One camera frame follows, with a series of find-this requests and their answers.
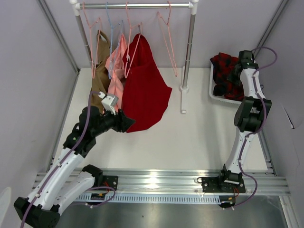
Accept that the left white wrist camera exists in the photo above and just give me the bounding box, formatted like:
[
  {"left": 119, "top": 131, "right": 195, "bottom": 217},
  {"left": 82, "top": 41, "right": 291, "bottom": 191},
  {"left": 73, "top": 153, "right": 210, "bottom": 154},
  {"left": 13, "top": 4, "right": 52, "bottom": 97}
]
[{"left": 98, "top": 92, "right": 118, "bottom": 115}]

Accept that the blue wire hanger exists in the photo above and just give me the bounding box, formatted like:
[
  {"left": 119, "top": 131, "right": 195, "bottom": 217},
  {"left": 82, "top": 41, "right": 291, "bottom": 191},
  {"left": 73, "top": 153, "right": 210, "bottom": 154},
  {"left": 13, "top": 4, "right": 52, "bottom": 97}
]
[{"left": 105, "top": 2, "right": 124, "bottom": 79}]

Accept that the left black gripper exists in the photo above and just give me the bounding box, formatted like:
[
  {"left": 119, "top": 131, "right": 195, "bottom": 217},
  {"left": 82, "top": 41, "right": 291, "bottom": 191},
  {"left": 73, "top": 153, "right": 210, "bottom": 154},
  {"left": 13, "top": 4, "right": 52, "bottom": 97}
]
[{"left": 92, "top": 105, "right": 135, "bottom": 137}]

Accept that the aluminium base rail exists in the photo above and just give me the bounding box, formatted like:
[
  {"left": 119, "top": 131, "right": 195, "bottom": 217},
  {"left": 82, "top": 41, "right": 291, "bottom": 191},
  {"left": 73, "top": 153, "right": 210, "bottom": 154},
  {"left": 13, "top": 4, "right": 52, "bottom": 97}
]
[{"left": 33, "top": 169, "right": 291, "bottom": 205}]

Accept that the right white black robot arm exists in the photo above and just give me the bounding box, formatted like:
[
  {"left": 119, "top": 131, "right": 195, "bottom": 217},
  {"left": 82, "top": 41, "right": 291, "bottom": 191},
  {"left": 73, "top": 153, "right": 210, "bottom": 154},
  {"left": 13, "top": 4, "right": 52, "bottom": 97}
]
[{"left": 217, "top": 50, "right": 272, "bottom": 192}]

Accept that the pink hanger holding red skirt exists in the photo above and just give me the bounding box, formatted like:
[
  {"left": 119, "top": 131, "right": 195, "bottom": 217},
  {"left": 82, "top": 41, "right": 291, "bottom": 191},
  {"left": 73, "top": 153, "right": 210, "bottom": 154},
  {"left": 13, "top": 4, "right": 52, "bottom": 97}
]
[{"left": 124, "top": 1, "right": 143, "bottom": 78}]

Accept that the white plastic basket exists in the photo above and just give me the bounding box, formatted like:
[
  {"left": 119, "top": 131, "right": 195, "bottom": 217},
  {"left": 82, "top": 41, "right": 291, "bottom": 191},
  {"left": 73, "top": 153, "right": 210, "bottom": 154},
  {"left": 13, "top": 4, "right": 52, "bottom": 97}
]
[{"left": 209, "top": 61, "right": 244, "bottom": 104}]

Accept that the pink hanger far left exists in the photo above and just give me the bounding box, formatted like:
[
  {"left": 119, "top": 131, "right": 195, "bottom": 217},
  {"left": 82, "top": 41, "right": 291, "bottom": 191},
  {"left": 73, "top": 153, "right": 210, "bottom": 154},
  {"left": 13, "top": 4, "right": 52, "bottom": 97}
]
[{"left": 82, "top": 2, "right": 102, "bottom": 79}]

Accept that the pink wire hanger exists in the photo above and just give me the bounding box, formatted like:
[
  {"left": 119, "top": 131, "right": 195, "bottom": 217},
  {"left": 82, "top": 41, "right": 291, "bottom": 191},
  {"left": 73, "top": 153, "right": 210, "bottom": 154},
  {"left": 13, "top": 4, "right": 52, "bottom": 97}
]
[{"left": 157, "top": 1, "right": 178, "bottom": 77}]

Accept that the metal clothes rack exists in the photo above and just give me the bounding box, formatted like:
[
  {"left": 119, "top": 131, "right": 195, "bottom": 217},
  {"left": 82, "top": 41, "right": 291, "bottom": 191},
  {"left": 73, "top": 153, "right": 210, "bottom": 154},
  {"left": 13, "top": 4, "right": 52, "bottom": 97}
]
[{"left": 69, "top": 0, "right": 198, "bottom": 114}]

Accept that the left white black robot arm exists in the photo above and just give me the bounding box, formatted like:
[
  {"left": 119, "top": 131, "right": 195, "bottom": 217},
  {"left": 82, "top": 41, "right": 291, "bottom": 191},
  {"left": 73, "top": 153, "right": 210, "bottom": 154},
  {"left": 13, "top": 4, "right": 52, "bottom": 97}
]
[{"left": 14, "top": 106, "right": 135, "bottom": 228}]

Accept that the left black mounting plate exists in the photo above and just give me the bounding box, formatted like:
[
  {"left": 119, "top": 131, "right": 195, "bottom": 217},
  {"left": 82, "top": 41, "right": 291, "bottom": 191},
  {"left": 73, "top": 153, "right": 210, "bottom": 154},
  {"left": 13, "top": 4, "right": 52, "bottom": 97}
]
[{"left": 101, "top": 175, "right": 119, "bottom": 190}]

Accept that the pink skirt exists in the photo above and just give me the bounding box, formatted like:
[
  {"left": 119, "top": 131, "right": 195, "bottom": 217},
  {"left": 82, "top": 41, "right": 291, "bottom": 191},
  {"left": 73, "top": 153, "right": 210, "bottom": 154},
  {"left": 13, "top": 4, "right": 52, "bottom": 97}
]
[{"left": 105, "top": 34, "right": 127, "bottom": 111}]

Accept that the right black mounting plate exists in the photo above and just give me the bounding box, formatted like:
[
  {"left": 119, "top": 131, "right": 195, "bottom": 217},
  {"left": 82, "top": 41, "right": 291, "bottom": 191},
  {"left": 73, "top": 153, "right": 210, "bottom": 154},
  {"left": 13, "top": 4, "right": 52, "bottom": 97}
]
[{"left": 196, "top": 177, "right": 246, "bottom": 193}]

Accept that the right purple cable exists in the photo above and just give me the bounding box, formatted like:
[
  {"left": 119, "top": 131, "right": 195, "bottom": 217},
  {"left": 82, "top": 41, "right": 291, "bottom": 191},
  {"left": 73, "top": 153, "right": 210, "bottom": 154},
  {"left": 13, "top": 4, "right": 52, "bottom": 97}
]
[{"left": 220, "top": 47, "right": 278, "bottom": 208}]

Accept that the solid red skirt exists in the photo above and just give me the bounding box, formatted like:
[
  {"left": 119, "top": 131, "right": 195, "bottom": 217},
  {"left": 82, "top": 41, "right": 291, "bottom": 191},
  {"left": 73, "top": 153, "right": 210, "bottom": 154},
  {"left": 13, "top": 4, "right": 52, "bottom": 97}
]
[{"left": 122, "top": 34, "right": 172, "bottom": 133}]

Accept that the black mounting plate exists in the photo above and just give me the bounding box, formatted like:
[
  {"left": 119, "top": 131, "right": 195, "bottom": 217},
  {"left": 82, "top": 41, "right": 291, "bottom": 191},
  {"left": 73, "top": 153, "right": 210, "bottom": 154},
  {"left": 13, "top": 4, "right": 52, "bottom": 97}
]
[
  {"left": 196, "top": 177, "right": 246, "bottom": 193},
  {"left": 101, "top": 175, "right": 119, "bottom": 190}
]

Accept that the brown skirt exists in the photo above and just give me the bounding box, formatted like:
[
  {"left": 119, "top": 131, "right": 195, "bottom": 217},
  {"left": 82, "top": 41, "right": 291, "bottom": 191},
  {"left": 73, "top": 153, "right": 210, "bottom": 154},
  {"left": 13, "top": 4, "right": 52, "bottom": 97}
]
[{"left": 91, "top": 31, "right": 111, "bottom": 94}]

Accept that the red plaid skirt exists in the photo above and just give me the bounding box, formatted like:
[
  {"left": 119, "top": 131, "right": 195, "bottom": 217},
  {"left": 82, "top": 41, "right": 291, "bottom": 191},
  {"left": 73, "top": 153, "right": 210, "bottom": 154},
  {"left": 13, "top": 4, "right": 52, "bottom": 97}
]
[{"left": 210, "top": 52, "right": 244, "bottom": 101}]

